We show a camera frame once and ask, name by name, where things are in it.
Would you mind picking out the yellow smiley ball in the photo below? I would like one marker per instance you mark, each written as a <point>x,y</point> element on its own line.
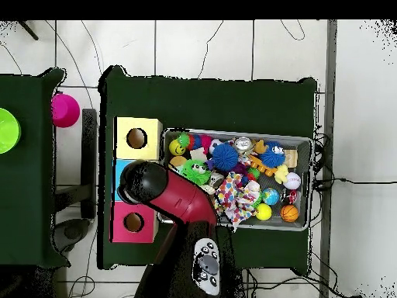
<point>177,148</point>

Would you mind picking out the cream knit cloth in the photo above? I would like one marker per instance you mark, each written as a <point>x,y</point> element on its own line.
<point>208,189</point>

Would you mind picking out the rainbow spiky caterpillar toy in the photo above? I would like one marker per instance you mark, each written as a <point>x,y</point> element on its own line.
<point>204,141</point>

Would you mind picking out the white baseball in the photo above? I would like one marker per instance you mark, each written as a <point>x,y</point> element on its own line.
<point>292,180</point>

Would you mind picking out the green spiky rubber ball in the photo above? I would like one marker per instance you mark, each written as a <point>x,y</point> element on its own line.
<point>194,173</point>

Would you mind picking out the pink plastic bowl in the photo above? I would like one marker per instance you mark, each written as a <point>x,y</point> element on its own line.
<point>65,110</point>

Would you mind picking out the dark slanted rod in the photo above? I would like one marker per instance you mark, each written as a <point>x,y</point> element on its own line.
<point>31,32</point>

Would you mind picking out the colourful polka-dot cloth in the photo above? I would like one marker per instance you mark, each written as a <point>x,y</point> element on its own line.
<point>232,195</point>

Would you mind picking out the black upright panel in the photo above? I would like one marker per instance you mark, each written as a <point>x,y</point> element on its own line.
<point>89,155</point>

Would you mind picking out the dark green table cloth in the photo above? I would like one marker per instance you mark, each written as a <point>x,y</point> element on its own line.
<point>31,93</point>
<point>201,102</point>

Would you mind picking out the blue spiky rubber ball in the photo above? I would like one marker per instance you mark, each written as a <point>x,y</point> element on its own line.
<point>225,156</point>

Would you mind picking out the wooden three-hole box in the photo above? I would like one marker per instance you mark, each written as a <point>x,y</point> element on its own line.
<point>149,139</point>

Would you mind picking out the round orange sponge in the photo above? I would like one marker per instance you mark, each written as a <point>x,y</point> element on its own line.
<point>177,161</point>

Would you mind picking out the green plastic bowl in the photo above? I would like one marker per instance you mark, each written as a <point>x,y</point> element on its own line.
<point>9,130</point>

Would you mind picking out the shallow silver mesh bin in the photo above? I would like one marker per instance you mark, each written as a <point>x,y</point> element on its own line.
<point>297,142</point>

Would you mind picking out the silver-top drink can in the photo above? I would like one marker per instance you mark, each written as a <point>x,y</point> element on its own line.
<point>243,144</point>

